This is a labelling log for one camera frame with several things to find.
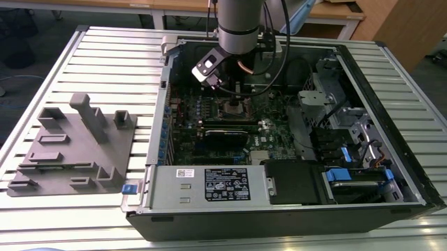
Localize silver square CPU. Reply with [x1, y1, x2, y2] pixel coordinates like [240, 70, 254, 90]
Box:
[223, 101, 246, 115]

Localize CPU socket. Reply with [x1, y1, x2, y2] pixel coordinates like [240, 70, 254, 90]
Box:
[216, 97, 256, 121]

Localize black graphics card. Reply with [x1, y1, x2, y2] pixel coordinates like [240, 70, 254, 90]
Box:
[204, 128, 251, 150]

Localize green motherboard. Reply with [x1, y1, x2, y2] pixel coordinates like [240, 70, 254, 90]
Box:
[167, 78, 304, 167]

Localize grey case latch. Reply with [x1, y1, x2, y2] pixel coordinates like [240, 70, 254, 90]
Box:
[160, 35, 180, 57]

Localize perforated metal drive cage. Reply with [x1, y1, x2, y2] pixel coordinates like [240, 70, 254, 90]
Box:
[299, 59, 371, 136]

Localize silver chipset heatsink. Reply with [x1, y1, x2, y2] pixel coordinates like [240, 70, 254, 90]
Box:
[250, 150, 272, 165]

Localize black drive bay block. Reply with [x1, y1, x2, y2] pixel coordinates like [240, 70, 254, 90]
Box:
[310, 127, 354, 161]

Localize wooden desk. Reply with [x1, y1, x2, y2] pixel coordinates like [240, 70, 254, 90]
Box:
[163, 0, 367, 40]
[0, 0, 167, 30]

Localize hard disk in blue carrier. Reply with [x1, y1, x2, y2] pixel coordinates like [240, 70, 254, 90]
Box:
[323, 167, 394, 205]

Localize silver power supply unit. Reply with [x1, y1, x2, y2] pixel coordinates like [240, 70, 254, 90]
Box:
[139, 164, 272, 210]

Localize grey parts rack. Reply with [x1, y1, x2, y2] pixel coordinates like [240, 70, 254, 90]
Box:
[5, 93, 139, 197]

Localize wooden cabinet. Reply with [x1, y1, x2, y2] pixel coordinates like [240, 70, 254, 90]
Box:
[351, 0, 447, 75]

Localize black open PC case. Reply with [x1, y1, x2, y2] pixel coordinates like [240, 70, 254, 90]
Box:
[124, 35, 447, 243]

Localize office chair base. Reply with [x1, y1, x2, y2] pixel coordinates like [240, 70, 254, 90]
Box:
[424, 36, 447, 65]

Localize black office chair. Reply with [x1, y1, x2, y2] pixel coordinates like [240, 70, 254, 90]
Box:
[0, 10, 39, 70]

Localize thick black cable bundle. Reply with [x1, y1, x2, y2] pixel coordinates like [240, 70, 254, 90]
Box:
[282, 56, 312, 88]

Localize silver metal drive bracket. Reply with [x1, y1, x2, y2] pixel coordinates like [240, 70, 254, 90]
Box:
[296, 89, 336, 110]

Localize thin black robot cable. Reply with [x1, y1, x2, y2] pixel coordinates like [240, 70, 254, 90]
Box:
[206, 0, 215, 37]

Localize black drive cable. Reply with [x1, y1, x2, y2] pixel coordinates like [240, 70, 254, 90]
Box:
[316, 95, 348, 129]

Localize coloured wire bundle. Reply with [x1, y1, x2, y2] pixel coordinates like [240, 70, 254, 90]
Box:
[370, 154, 388, 168]

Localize thin floor cable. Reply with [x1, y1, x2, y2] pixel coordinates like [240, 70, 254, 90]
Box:
[0, 74, 48, 108]

